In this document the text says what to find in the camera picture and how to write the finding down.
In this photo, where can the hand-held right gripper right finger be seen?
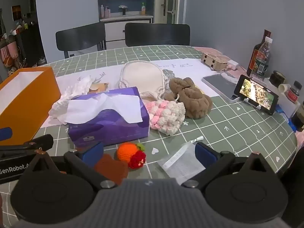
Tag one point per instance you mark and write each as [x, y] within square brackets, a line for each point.
[204, 153]

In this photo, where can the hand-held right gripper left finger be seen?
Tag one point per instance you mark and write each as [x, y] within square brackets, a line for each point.
[91, 154]

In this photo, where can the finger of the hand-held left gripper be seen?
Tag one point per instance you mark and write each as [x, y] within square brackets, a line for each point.
[5, 134]
[35, 142]

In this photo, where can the rust brown knitted cloth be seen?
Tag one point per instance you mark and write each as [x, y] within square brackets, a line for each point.
[111, 169]

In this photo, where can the bubble wrap pouch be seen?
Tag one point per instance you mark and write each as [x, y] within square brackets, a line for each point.
[178, 163]

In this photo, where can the orange cardboard box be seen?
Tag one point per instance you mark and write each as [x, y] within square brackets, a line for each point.
[28, 110]

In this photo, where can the crochet orange with red flower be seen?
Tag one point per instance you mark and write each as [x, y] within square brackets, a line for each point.
[125, 152]

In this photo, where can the pink and white knitted pouch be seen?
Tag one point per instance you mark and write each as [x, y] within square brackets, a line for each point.
[166, 116]

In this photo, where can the white plastic bag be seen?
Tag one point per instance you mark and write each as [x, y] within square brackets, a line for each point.
[71, 87]

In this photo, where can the small white plug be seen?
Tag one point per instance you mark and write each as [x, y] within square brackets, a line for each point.
[198, 139]

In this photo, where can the purple tissue box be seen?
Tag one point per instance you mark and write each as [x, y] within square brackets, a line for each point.
[109, 125]

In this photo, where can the silver phone stand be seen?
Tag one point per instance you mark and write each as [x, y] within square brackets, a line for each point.
[247, 101]

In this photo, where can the grey tablet in white case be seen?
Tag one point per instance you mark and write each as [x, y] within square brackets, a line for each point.
[218, 84]

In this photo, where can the black smartphone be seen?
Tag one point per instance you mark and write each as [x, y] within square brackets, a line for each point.
[256, 93]

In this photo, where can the white printed table runner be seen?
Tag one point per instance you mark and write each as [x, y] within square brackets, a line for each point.
[185, 73]

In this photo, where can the pink hanging bag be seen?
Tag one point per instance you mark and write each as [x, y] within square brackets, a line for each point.
[9, 52]

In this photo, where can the blue packet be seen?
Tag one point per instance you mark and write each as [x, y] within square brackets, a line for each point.
[286, 120]

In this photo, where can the white power adapter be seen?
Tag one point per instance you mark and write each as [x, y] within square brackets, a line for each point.
[232, 64]

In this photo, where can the wooden box with holes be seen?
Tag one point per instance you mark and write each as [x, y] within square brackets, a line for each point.
[213, 60]

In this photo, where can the dark cabinet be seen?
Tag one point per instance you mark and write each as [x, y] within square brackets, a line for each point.
[33, 45]

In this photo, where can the white plastic box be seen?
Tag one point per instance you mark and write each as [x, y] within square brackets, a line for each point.
[287, 106]

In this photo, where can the dark sauce bottle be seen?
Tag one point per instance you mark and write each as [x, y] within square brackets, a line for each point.
[251, 64]

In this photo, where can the small white cup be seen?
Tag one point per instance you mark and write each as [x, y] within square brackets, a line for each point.
[284, 88]

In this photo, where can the small dark jar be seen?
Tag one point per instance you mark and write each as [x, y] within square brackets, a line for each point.
[277, 78]

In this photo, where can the small bottle with red label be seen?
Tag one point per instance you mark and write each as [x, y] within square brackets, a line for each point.
[294, 92]

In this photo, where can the clear plastic bottle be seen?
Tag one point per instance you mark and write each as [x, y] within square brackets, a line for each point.
[263, 57]

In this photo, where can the black chair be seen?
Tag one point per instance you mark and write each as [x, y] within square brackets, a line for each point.
[78, 36]
[156, 34]

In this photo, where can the white drawer cabinet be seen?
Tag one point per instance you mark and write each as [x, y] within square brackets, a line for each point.
[114, 29]

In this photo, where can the short pink bottle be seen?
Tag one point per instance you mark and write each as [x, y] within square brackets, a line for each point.
[107, 13]

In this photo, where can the tall pink bottle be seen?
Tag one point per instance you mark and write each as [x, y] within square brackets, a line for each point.
[102, 11]

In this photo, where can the flower vase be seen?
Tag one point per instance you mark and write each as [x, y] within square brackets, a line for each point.
[123, 9]

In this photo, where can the yellow bottle with green cap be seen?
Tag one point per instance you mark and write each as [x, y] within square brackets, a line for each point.
[143, 9]

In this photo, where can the glass panel door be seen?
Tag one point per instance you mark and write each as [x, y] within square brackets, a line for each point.
[171, 2]

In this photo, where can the small dark wall picture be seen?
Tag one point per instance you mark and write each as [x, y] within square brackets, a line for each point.
[16, 13]

